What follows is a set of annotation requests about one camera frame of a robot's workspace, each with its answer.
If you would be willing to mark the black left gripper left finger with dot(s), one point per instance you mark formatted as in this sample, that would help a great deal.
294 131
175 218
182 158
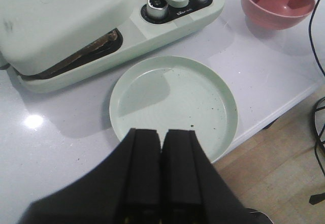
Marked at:
123 188

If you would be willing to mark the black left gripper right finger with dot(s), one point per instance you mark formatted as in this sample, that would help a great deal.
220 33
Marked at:
192 190

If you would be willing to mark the pink plastic bowl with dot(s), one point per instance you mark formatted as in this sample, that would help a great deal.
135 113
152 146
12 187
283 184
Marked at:
277 14

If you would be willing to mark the white bread slice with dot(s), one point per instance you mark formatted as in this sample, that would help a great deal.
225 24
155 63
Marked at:
105 45

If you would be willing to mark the mint green sandwich maker lid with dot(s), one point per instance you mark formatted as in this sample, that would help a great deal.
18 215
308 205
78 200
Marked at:
38 34

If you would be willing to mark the mint green breakfast maker base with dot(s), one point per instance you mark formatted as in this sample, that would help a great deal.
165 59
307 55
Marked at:
141 35

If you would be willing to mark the mint green round plate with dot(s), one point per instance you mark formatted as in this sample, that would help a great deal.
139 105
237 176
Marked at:
175 93

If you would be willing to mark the left silver control knob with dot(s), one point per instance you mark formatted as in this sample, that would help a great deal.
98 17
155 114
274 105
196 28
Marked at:
157 9

